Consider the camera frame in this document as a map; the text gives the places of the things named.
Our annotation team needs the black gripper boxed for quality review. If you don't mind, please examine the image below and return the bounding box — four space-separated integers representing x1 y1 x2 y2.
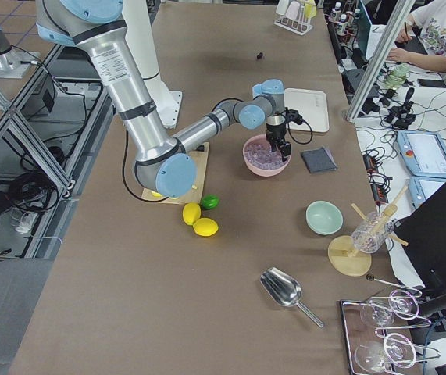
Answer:
266 114 291 162

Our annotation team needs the clear ice cubes pile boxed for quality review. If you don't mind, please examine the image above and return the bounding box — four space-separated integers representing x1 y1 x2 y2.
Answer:
243 140 287 172

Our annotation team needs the light blue plastic cup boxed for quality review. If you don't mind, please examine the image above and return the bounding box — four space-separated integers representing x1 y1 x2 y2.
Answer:
252 84 262 99

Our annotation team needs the pink plastic cup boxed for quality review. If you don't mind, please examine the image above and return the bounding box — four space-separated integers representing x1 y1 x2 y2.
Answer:
285 1 301 21

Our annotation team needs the metal ice scoop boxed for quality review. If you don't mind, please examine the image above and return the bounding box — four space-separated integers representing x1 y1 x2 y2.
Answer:
260 267 324 328

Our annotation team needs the yellow plastic cup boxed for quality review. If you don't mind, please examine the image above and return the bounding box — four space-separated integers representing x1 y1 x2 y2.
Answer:
304 0 317 19

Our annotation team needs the white plastic cup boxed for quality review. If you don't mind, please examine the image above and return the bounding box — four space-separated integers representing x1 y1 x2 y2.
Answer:
276 0 289 16

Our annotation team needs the pink bowl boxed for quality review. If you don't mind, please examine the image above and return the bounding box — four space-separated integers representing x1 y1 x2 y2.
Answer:
242 134 291 177

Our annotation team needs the grey folded cloth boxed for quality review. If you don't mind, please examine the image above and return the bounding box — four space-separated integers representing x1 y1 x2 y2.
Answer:
301 147 337 173

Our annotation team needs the cream plastic tray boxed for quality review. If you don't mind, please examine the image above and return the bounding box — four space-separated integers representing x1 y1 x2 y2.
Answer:
284 88 330 133

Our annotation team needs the wooden cutting board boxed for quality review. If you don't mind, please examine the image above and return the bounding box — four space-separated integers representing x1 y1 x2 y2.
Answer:
141 142 209 205

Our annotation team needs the mint green bowl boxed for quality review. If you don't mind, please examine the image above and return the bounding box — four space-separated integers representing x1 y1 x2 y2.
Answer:
305 201 344 235

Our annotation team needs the green lime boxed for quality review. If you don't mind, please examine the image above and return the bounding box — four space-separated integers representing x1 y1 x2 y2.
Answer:
200 195 219 210

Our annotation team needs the yellow lemon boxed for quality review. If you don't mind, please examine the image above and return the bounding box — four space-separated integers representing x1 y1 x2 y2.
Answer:
193 217 219 237
182 202 202 226

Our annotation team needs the clear textured glass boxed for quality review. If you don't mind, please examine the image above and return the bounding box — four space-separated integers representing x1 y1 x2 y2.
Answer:
351 212 394 254

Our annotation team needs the blue teach pendant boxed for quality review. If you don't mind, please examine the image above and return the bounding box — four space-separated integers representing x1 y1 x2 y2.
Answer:
396 130 446 179
408 176 446 209

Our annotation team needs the black monitor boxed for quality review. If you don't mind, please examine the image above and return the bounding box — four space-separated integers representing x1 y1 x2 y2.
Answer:
395 183 446 289

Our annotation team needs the wine glass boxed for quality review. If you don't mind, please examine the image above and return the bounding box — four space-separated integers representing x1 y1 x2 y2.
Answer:
360 289 419 328
355 333 417 374

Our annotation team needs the person in white shirt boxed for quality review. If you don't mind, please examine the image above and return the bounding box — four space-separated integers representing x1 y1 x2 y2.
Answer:
387 0 446 73

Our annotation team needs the black tray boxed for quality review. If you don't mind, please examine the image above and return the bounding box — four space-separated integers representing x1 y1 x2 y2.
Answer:
340 299 441 374

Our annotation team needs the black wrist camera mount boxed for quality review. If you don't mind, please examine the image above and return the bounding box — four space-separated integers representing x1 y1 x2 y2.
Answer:
284 109 303 125

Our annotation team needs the white wire cup rack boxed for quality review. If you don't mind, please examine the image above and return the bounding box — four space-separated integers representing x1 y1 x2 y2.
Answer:
274 0 312 36

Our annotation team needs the aluminium frame post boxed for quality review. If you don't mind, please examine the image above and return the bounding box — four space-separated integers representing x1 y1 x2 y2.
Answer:
345 0 415 123

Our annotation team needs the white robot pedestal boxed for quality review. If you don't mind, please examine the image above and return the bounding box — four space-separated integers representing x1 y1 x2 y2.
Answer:
122 0 183 129

